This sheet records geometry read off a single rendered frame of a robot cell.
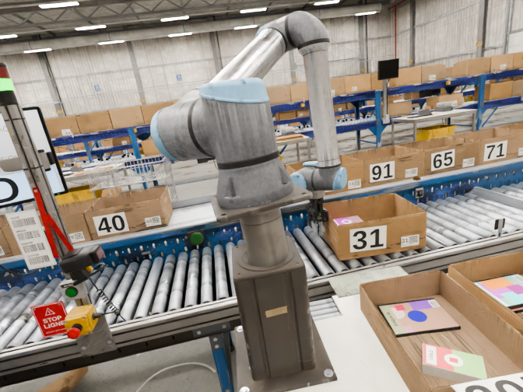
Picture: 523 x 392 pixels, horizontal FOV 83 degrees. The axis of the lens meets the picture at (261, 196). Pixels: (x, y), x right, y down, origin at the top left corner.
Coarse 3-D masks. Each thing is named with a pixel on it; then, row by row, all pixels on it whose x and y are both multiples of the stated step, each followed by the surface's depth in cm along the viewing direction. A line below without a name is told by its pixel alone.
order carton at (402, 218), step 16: (336, 208) 154; (352, 208) 154; (368, 208) 155; (384, 208) 155; (400, 208) 148; (416, 208) 133; (336, 224) 126; (352, 224) 125; (368, 224) 125; (384, 224) 126; (400, 224) 126; (416, 224) 127; (336, 240) 129; (400, 240) 129; (336, 256) 134; (352, 256) 130; (368, 256) 130
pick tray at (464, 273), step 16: (496, 256) 101; (512, 256) 101; (448, 272) 100; (464, 272) 101; (480, 272) 102; (496, 272) 102; (512, 272) 103; (480, 288) 87; (496, 304) 82; (512, 320) 77
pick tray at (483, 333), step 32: (384, 288) 98; (416, 288) 99; (448, 288) 95; (384, 320) 80; (480, 320) 83; (416, 352) 80; (480, 352) 77; (512, 352) 73; (416, 384) 66; (448, 384) 70
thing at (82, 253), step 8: (80, 248) 96; (88, 248) 95; (96, 248) 95; (64, 256) 93; (72, 256) 92; (80, 256) 92; (88, 256) 93; (96, 256) 93; (64, 264) 92; (72, 264) 92; (80, 264) 93; (88, 264) 93; (64, 272) 93; (72, 272) 94; (80, 272) 95; (88, 272) 96; (80, 280) 95
